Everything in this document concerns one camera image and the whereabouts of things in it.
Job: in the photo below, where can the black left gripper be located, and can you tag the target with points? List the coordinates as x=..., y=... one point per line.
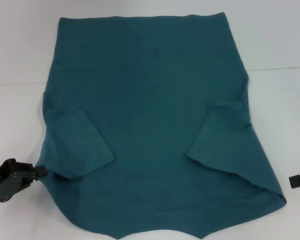
x=7, y=180

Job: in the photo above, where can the teal t-shirt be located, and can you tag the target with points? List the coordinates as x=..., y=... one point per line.
x=145, y=112

